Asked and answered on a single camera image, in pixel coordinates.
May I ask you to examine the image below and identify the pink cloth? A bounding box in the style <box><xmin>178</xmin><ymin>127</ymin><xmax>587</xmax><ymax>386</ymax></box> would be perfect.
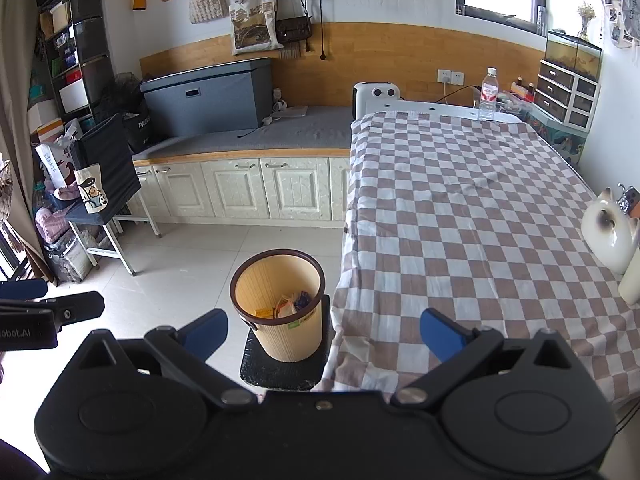
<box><xmin>32</xmin><ymin>185</ymin><xmax>81</xmax><ymax>243</ymax></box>

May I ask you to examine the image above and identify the black mat under bin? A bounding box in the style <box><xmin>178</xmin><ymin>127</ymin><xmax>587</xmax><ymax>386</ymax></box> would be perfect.
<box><xmin>239</xmin><ymin>294</ymin><xmax>333</xmax><ymax>391</ymax></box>

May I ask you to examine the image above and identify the beige curtain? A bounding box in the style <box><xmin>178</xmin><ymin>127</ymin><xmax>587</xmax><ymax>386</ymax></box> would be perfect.
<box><xmin>0</xmin><ymin>0</ymin><xmax>51</xmax><ymax>281</ymax></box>

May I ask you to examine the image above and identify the black window railing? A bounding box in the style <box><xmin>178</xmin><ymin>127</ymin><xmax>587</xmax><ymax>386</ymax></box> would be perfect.
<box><xmin>0</xmin><ymin>225</ymin><xmax>31</xmax><ymax>281</ymax></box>

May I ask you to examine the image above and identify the white cat figurine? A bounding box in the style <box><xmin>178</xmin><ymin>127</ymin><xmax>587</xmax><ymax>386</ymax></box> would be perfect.
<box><xmin>580</xmin><ymin>187</ymin><xmax>640</xmax><ymax>275</ymax></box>

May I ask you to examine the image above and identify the black shoulder bag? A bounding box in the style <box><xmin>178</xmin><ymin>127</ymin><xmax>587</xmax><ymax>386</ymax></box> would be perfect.
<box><xmin>275</xmin><ymin>15</ymin><xmax>313</xmax><ymax>45</ymax></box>

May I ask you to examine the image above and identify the brown white checked tablecloth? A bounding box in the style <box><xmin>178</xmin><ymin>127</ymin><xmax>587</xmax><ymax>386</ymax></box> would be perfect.
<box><xmin>320</xmin><ymin>110</ymin><xmax>640</xmax><ymax>411</ymax></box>

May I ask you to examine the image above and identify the printed canvas tote bag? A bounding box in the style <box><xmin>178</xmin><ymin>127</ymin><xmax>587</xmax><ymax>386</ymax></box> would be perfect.
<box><xmin>229</xmin><ymin>0</ymin><xmax>283</xmax><ymax>57</ymax></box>

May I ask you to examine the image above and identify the dried flower bunch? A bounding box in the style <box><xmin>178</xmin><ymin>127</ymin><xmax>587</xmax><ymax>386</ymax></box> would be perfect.
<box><xmin>577</xmin><ymin>2</ymin><xmax>598</xmax><ymax>41</ymax></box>

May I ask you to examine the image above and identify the clear water bottle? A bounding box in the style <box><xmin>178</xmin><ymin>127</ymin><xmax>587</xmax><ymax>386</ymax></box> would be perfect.
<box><xmin>477</xmin><ymin>67</ymin><xmax>499</xmax><ymax>121</ymax></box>

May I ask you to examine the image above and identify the cartoon tote bag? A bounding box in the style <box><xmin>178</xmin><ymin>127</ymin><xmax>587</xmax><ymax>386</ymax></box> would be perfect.
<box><xmin>74</xmin><ymin>164</ymin><xmax>110</xmax><ymax>214</ymax></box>

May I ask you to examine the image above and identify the teal printed cloth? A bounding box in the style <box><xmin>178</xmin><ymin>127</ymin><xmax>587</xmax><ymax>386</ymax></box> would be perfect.
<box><xmin>525</xmin><ymin>110</ymin><xmax>588</xmax><ymax>168</ymax></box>

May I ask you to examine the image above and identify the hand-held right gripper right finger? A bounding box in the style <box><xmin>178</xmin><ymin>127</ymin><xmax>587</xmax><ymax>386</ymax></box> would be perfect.
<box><xmin>391</xmin><ymin>308</ymin><xmax>576</xmax><ymax>407</ymax></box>

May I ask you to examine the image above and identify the black fabric basket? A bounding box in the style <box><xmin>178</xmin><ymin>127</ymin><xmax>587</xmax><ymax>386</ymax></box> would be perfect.
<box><xmin>70</xmin><ymin>114</ymin><xmax>142</xmax><ymax>223</ymax></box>

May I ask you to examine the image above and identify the dark mesh bundle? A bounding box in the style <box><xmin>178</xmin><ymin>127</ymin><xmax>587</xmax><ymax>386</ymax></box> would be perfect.
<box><xmin>100</xmin><ymin>72</ymin><xmax>146</xmax><ymax>121</ymax></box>

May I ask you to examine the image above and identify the white heater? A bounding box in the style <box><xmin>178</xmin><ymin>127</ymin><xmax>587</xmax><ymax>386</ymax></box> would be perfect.
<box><xmin>352</xmin><ymin>82</ymin><xmax>402</xmax><ymax>121</ymax></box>

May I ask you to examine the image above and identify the white paper bag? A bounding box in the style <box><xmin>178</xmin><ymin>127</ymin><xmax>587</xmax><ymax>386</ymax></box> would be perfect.
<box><xmin>34</xmin><ymin>142</ymin><xmax>76</xmax><ymax>188</ymax></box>

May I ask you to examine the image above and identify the white metal stand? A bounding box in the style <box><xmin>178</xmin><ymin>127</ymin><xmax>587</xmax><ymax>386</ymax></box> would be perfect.
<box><xmin>67</xmin><ymin>195</ymin><xmax>163</xmax><ymax>277</ymax></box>

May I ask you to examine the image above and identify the photo wall decoration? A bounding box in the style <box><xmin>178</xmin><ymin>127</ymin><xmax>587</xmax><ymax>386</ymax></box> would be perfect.
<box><xmin>602</xmin><ymin>0</ymin><xmax>640</xmax><ymax>51</ymax></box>

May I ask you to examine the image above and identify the glass aquarium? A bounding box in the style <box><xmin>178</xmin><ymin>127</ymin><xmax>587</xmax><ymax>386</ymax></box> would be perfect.
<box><xmin>544</xmin><ymin>30</ymin><xmax>603</xmax><ymax>81</ymax></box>

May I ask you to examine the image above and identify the cream cabinet unit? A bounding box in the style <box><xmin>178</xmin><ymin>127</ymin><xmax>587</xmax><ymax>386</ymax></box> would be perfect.
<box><xmin>132</xmin><ymin>150</ymin><xmax>353</xmax><ymax>223</ymax></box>

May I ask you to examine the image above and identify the black bag with white print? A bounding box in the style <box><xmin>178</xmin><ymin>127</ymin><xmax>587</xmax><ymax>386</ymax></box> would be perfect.
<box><xmin>122</xmin><ymin>112</ymin><xmax>156</xmax><ymax>153</ymax></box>

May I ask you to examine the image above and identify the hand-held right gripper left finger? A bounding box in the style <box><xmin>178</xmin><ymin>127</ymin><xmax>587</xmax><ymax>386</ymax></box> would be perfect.
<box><xmin>75</xmin><ymin>308</ymin><xmax>259</xmax><ymax>409</ymax></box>

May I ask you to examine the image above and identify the yellow bin with brown rim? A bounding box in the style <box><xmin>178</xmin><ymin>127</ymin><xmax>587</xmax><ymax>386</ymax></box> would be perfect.
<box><xmin>229</xmin><ymin>249</ymin><xmax>326</xmax><ymax>363</ymax></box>

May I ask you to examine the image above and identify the black shelf rack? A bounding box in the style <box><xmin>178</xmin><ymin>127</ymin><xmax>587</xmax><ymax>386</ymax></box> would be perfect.
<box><xmin>32</xmin><ymin>0</ymin><xmax>113</xmax><ymax>131</ymax></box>

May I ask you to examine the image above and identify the white drawer unit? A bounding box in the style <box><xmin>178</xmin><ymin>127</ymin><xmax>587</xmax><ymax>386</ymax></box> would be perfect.
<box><xmin>537</xmin><ymin>59</ymin><xmax>601</xmax><ymax>131</ymax></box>

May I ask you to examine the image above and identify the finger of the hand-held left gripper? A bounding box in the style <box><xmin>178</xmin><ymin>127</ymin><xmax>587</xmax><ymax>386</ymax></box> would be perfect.
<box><xmin>0</xmin><ymin>279</ymin><xmax>49</xmax><ymax>302</ymax></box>
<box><xmin>40</xmin><ymin>291</ymin><xmax>106</xmax><ymax>333</ymax></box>

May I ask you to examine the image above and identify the grey storage box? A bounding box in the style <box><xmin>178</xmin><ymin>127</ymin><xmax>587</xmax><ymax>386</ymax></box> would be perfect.
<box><xmin>140</xmin><ymin>58</ymin><xmax>273</xmax><ymax>138</ymax></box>

